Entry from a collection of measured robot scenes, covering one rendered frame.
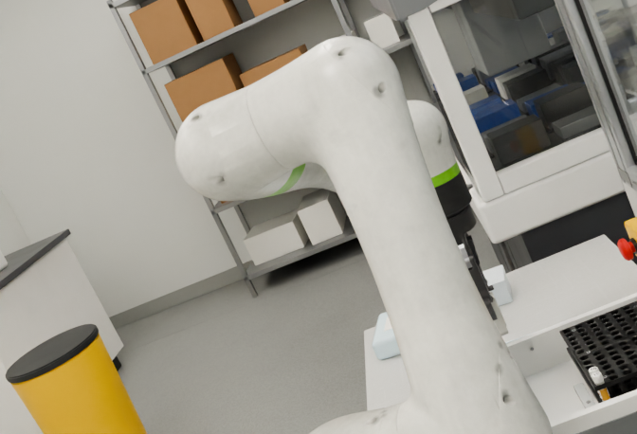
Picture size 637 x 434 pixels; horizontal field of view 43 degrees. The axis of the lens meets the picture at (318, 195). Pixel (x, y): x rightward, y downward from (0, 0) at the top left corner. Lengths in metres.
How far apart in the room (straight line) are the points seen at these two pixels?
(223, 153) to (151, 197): 4.80
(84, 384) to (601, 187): 2.28
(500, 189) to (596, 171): 0.22
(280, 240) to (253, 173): 4.26
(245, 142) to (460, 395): 0.36
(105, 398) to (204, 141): 2.70
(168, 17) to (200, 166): 4.08
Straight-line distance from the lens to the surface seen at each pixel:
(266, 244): 5.23
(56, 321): 4.74
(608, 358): 1.16
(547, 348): 1.30
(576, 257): 1.84
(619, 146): 1.53
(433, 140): 1.31
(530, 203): 1.94
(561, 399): 1.23
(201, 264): 5.78
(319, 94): 0.88
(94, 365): 3.54
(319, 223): 5.08
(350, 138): 0.87
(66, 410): 3.55
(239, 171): 0.93
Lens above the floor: 1.47
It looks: 12 degrees down
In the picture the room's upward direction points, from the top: 25 degrees counter-clockwise
